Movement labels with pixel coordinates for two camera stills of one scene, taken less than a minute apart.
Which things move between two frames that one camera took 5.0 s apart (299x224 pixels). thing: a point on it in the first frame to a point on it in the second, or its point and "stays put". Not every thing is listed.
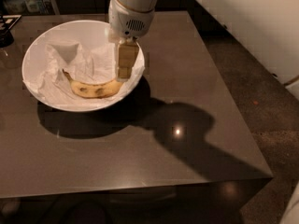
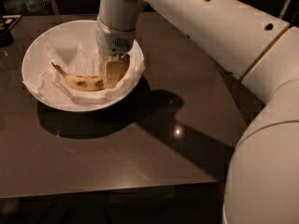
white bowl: [72, 65] stays put
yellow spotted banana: [93, 91] to [92, 82]
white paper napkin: [92, 63] stays put
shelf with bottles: [26, 0] stays put
